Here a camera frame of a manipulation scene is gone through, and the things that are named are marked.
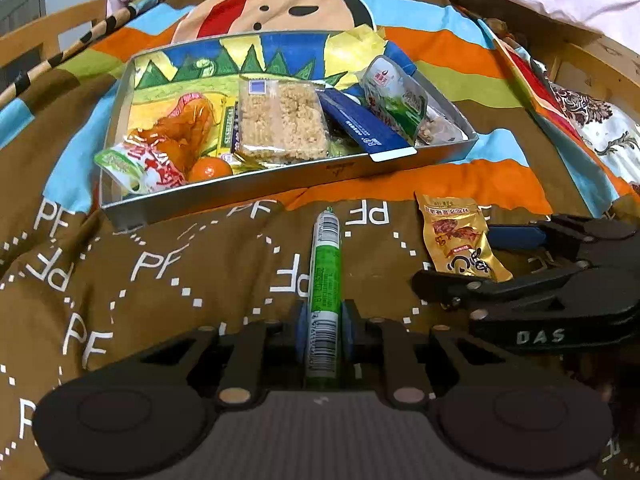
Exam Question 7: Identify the dinosaur drawing paper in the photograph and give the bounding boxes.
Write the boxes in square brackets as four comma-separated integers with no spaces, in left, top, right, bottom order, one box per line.
[127,27,417,171]

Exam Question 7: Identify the clear nut bar packet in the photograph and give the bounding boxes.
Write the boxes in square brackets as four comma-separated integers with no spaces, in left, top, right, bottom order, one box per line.
[419,110,468,147]

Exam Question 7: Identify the white floral cloth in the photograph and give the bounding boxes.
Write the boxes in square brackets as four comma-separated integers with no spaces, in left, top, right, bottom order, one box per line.
[547,82,640,197]

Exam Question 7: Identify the brown printed blanket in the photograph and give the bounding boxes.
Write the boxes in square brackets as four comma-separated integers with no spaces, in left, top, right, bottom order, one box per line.
[0,0,628,480]

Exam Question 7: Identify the puffed rice cracker packet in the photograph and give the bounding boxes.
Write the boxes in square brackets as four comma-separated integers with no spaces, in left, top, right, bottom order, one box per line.
[234,77,332,165]

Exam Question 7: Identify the long blue snack packet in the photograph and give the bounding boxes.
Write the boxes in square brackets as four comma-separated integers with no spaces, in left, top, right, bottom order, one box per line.
[317,87,418,163]

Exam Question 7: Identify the tangerine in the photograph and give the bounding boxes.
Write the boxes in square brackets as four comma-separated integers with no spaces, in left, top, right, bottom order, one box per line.
[187,156,235,184]

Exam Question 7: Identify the clear bag of orange candies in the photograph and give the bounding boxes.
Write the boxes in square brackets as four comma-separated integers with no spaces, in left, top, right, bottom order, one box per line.
[94,91,216,197]

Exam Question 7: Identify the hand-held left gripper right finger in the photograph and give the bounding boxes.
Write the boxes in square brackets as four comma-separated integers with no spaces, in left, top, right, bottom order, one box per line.
[342,301,507,407]

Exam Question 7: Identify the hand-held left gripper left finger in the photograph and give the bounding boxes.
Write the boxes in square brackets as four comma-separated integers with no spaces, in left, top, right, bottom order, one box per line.
[129,301,308,407]

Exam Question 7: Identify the green stick packet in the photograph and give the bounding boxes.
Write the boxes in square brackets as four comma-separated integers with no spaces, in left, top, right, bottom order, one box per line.
[304,206,345,392]

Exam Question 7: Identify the white green pouch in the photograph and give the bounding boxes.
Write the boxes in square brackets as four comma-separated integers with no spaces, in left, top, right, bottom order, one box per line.
[361,55,429,147]

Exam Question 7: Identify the grey door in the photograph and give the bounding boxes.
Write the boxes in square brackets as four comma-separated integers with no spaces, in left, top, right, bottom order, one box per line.
[0,0,47,37]

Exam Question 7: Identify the golden snack packet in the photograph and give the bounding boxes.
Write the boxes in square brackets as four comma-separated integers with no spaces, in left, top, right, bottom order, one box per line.
[414,193,515,283]

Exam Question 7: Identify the metal tray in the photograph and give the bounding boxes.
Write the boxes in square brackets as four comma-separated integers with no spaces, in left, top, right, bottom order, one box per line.
[97,30,480,228]

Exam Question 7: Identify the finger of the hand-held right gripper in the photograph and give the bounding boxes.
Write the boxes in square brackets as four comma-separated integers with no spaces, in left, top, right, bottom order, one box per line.
[411,254,640,322]
[486,214,638,262]

